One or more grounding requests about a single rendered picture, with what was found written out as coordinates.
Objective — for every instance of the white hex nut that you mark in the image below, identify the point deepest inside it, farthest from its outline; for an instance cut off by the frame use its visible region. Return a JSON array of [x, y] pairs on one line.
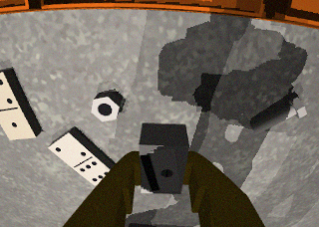
[[106, 106]]

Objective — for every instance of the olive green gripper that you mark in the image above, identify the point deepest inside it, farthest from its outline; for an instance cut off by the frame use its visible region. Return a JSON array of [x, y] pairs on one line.
[[217, 200]]

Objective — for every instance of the orange three-compartment bin rack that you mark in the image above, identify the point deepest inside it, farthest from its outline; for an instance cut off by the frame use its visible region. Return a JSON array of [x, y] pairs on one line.
[[282, 11]]

